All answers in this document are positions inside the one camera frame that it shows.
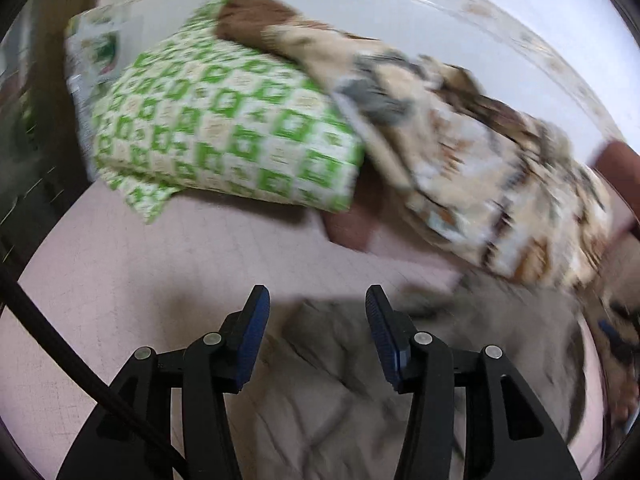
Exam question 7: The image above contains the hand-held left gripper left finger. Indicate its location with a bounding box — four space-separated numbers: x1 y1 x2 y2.
55 284 271 480

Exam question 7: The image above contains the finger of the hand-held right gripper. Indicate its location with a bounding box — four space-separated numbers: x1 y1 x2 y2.
597 317 640 361

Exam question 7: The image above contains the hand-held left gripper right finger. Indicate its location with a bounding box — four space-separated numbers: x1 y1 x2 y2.
365 284 583 480

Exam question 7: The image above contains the grey quilted down jacket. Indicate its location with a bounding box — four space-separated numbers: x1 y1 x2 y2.
220 275 596 480

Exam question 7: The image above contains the person's right hand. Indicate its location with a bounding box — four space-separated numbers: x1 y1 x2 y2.
607 375 640 433

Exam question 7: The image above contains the pink quilted bed sheet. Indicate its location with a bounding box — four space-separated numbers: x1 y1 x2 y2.
0 180 616 480

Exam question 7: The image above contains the leaf printed fleece blanket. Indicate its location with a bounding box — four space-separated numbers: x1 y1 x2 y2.
215 0 626 291

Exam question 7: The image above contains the green white patterned pillow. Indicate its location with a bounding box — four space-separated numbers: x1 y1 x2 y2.
92 0 366 226

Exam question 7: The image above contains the black cable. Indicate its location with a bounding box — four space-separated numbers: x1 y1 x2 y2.
0 240 188 480

